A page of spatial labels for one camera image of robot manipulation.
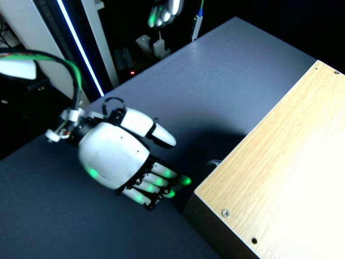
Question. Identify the white frame post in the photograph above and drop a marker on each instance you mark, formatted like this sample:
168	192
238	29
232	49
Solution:
94	16

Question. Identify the black device with red light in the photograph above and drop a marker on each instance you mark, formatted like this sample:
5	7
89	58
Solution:
125	60

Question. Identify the white power adapter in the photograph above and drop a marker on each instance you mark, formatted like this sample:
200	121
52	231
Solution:
159	48

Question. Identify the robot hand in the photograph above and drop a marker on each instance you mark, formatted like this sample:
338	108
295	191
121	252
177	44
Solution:
113	153
169	9

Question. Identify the grey plastic block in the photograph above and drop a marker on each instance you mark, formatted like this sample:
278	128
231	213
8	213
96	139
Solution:
143	41

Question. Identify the silver screw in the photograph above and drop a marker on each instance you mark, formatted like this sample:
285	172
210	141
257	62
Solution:
226	213

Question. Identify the wooden cabinet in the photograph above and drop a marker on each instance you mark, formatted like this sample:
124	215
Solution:
283	162

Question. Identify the blue white LED strip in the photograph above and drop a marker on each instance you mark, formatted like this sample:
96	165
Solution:
81	50

